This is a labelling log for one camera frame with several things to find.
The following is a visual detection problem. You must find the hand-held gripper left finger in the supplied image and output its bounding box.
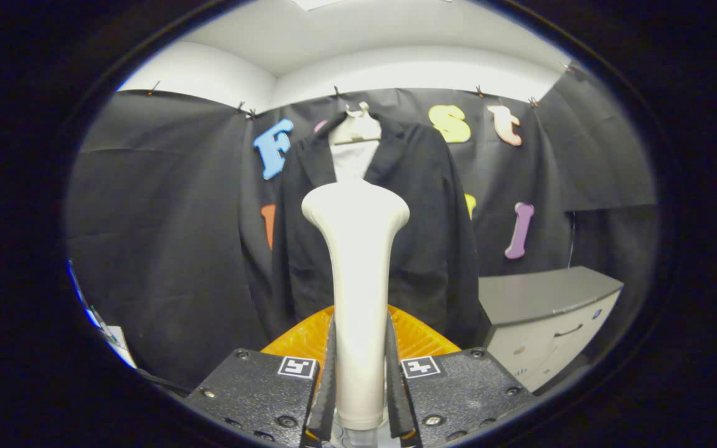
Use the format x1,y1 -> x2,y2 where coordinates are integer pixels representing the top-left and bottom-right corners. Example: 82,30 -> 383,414
184,305 -> 337,448

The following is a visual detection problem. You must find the grey cabinet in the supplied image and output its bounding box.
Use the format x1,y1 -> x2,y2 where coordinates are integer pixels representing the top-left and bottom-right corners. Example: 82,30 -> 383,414
478,266 -> 625,394

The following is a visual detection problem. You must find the black suit jacket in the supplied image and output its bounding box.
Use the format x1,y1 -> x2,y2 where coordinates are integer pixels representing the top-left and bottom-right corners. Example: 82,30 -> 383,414
271,112 -> 484,349

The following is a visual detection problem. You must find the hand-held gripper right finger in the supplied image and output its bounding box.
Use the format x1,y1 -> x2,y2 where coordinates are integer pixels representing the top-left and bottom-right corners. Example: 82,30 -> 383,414
387,305 -> 537,448

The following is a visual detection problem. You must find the ceiling light panel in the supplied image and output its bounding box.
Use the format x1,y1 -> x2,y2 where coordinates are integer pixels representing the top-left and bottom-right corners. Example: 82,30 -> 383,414
292,0 -> 452,11

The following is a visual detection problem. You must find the white garment steamer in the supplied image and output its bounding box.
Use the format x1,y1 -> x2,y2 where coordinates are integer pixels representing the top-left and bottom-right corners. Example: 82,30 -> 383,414
301,179 -> 410,448

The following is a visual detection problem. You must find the white and blue equipment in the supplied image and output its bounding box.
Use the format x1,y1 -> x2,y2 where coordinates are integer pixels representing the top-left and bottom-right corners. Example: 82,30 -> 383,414
67,260 -> 138,369

